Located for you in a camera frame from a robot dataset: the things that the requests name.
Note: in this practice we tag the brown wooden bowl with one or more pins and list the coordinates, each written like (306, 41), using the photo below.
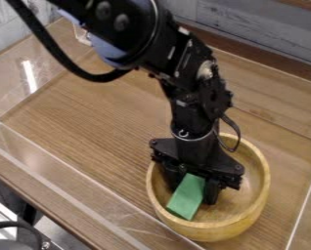
(230, 217)

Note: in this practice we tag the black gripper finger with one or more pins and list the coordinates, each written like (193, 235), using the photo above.
(174, 172)
(211, 191)

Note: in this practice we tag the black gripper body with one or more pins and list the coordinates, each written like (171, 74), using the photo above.
(203, 156)

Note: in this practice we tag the green rectangular block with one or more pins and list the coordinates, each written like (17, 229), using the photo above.
(186, 197)

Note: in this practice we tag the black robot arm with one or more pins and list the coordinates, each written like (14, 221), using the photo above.
(135, 35)

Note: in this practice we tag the clear acrylic tray wall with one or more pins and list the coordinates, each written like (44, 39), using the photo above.
(73, 153)

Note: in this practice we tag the clear acrylic corner bracket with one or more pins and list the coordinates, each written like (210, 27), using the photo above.
(81, 35)

